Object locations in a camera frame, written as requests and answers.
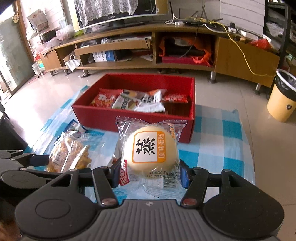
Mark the black storage rack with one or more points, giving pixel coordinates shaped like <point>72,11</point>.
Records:
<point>279,23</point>

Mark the red snack bag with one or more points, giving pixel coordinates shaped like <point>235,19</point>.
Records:
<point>104,98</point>

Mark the white plastic bag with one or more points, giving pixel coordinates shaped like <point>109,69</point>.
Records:
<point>71,62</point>

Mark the white packet with orange food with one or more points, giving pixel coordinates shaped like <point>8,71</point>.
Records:
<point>150,107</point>

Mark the white green wafer packet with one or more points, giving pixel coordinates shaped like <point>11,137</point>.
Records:
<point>126,103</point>

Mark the flat red box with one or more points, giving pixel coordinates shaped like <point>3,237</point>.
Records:
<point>182,60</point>

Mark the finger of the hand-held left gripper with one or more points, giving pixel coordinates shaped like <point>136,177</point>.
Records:
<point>46,176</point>
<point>39,160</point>

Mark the red sachet packet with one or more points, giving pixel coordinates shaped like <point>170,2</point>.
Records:
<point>175,98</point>

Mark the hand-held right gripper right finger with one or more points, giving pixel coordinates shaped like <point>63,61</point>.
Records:
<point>185,176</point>

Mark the red cardboard box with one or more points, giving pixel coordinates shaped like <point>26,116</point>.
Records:
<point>97,115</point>

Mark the blue cookie packet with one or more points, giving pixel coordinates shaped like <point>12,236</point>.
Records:
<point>74,126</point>

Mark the wooden tv stand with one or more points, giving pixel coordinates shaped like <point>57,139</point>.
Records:
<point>242,58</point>

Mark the white lace cloth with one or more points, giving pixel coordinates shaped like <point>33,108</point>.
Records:
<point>104,7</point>

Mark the glass door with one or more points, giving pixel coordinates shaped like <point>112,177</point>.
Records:
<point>13,51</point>

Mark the blue white carton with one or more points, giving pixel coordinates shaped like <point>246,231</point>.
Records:
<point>104,56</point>

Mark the television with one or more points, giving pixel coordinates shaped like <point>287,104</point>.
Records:
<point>150,11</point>

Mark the steamed cake packet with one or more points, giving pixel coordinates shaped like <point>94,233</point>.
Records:
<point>150,150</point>

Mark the yellow trash bin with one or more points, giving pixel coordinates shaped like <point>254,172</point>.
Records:
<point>279,99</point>

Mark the black router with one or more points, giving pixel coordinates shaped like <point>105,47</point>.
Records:
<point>196,22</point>

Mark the blue checked tablecloth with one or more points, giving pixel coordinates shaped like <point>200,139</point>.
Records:
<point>219,150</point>

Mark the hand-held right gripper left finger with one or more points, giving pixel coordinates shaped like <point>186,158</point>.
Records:
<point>116,168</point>

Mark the clear waffle packet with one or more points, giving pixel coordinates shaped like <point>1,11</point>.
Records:
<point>67,153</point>

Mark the orange plastic bag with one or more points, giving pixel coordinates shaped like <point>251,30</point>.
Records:
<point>203,55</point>

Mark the red plastic bag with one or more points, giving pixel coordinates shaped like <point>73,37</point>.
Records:
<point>261,44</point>

